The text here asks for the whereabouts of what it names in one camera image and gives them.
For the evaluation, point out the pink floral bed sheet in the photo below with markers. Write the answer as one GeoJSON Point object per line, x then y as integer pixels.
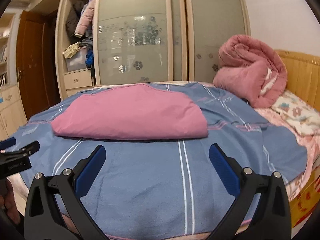
{"type": "Point", "coordinates": [288, 152]}

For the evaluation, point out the hanging pink puffer jacket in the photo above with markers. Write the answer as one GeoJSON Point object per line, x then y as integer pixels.
{"type": "Point", "coordinates": [85, 19]}

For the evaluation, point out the hanging dark coat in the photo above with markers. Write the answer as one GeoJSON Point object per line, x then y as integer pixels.
{"type": "Point", "coordinates": [74, 17]}

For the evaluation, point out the clear plastic storage box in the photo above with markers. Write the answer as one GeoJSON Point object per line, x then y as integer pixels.
{"type": "Point", "coordinates": [77, 61]}

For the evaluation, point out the cream and pink hooded jacket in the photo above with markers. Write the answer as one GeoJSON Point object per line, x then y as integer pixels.
{"type": "Point", "coordinates": [137, 112]}

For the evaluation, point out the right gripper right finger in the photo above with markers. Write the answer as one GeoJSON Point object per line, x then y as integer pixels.
{"type": "Point", "coordinates": [271, 219]}

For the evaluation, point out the yellowish crumpled cloth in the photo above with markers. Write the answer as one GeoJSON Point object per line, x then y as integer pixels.
{"type": "Point", "coordinates": [71, 50]}

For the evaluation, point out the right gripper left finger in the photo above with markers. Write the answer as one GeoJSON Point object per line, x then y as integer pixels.
{"type": "Point", "coordinates": [43, 219]}

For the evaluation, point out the brown wooden door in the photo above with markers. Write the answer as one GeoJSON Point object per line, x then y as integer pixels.
{"type": "Point", "coordinates": [35, 62]}

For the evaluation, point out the wooden headboard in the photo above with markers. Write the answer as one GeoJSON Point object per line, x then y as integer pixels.
{"type": "Point", "coordinates": [303, 75]}

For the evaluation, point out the blue striped bed blanket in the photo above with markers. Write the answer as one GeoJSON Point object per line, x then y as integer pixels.
{"type": "Point", "coordinates": [158, 189]}

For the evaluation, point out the light wood side cabinet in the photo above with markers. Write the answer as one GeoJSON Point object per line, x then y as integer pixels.
{"type": "Point", "coordinates": [12, 111]}

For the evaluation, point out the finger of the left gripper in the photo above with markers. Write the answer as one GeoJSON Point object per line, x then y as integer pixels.
{"type": "Point", "coordinates": [7, 143]}

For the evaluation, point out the blue clothing in wardrobe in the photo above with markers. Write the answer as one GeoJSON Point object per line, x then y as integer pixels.
{"type": "Point", "coordinates": [89, 59]}

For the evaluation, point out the cream sliding-door wardrobe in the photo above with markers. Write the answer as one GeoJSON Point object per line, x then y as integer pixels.
{"type": "Point", "coordinates": [140, 41]}

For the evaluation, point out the floral pillow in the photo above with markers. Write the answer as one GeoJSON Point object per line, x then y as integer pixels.
{"type": "Point", "coordinates": [298, 114]}

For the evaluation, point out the left hand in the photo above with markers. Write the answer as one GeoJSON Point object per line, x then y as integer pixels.
{"type": "Point", "coordinates": [8, 201]}

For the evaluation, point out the rolled pink quilt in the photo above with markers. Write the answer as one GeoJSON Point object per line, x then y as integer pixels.
{"type": "Point", "coordinates": [251, 70]}

